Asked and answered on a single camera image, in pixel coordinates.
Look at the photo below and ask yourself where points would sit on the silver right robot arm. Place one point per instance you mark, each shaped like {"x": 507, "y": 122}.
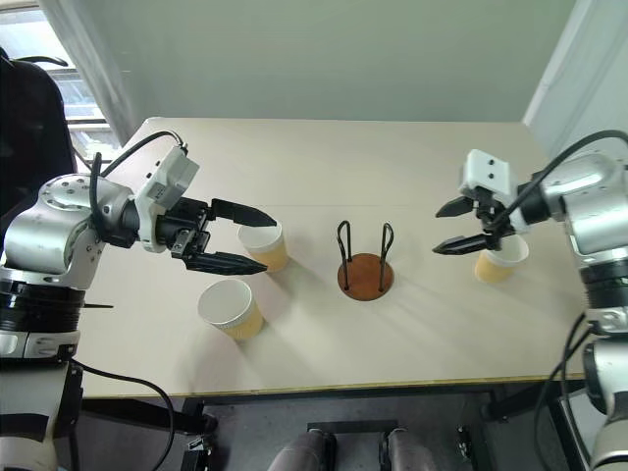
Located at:
{"x": 591, "y": 196}

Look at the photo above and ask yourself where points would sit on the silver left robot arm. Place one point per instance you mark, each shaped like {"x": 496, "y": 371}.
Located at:
{"x": 34, "y": 230}

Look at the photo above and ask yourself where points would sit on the black office chair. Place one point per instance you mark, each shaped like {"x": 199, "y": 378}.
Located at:
{"x": 29, "y": 127}

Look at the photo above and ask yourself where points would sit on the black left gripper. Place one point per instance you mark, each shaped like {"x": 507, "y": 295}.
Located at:
{"x": 185, "y": 226}

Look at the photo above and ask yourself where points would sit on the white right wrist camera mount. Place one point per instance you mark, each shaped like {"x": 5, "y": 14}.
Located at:
{"x": 486, "y": 172}

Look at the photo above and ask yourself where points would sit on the white curtain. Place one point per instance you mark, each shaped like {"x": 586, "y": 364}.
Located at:
{"x": 98, "y": 64}

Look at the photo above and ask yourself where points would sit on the window with frame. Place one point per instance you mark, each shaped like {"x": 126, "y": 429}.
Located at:
{"x": 73, "y": 93}

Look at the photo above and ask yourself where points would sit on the tan ribbed paper cup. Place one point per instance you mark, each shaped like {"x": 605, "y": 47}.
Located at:
{"x": 500, "y": 267}
{"x": 267, "y": 250}
{"x": 230, "y": 306}

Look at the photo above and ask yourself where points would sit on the dark rounded robot leg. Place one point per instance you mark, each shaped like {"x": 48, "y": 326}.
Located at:
{"x": 409, "y": 451}
{"x": 294, "y": 454}

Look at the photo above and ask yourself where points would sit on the black metal table frame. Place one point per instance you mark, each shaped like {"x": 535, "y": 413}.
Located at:
{"x": 343, "y": 395}

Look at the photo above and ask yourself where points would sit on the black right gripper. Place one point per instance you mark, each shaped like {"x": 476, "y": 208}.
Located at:
{"x": 490, "y": 216}

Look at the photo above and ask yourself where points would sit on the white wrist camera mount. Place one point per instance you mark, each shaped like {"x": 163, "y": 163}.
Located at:
{"x": 486, "y": 172}
{"x": 167, "y": 182}

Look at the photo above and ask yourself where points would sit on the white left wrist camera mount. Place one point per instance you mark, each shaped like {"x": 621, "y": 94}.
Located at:
{"x": 167, "y": 182}

